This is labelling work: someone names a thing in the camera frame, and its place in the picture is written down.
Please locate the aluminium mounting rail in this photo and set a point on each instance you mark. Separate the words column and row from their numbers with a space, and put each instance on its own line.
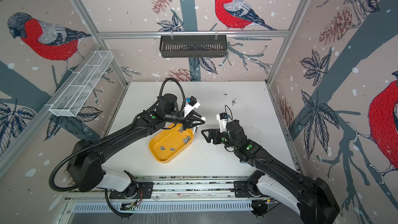
column 184, row 188

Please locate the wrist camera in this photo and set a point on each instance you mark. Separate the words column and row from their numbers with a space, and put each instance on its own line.
column 191, row 104
column 223, row 120

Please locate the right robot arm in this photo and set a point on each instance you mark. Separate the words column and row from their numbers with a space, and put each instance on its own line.
column 311, row 199

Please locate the yellow plastic tray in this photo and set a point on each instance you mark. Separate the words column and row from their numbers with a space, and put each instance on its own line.
column 170, row 138

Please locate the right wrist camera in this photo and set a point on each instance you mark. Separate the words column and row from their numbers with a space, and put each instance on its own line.
column 223, row 120

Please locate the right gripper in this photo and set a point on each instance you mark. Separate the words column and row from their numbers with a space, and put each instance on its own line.
column 212, row 135

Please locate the black wall basket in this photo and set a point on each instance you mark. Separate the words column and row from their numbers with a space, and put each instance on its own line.
column 193, row 46

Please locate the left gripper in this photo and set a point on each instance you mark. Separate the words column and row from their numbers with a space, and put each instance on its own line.
column 188, row 120

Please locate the white wire mesh shelf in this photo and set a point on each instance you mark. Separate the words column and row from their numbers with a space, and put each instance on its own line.
column 72, row 99

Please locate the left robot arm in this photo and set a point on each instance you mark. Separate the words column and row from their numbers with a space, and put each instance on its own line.
column 84, row 165

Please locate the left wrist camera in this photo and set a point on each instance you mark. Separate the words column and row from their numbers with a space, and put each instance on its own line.
column 191, row 104

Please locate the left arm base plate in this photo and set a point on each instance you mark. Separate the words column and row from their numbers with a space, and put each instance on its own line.
column 139, row 190

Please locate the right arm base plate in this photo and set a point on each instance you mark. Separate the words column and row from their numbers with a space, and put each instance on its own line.
column 242, row 190

